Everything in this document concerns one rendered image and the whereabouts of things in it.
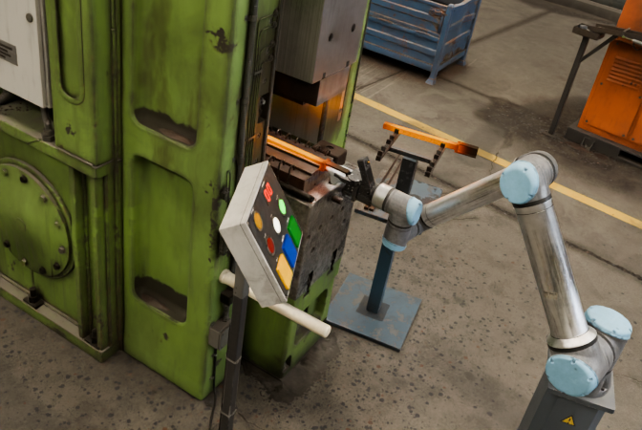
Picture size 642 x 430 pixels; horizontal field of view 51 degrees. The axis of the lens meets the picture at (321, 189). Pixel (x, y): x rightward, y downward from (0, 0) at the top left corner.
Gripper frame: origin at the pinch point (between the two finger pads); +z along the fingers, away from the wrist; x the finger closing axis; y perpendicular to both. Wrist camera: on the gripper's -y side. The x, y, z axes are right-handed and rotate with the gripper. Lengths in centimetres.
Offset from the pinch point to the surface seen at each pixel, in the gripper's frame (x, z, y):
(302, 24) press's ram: -18, 12, -54
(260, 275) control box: -71, -19, -4
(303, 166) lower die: -6.1, 7.8, 1.4
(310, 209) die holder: -15.6, -3.3, 10.1
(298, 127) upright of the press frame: 22.7, 28.2, 4.4
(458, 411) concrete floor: 19, -75, 97
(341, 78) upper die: 2.8, 4.4, -32.6
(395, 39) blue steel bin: 355, 125, 77
